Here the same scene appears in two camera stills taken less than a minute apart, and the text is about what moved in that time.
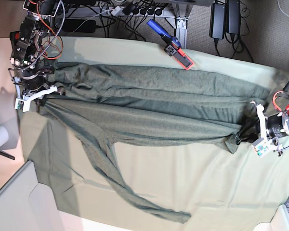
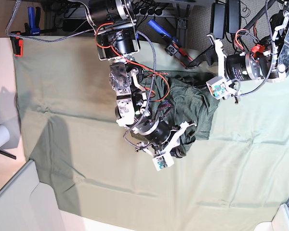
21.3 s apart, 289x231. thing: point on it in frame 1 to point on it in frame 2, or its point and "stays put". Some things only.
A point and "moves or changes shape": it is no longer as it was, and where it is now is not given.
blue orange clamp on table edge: [173, 46] stays put
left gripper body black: [42, 101] to [179, 151]
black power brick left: [89, 26] stays put
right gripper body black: [250, 131] to [211, 54]
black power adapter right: [217, 21] stays put
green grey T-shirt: [90, 107] moves or changes shape
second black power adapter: [233, 15] stays put
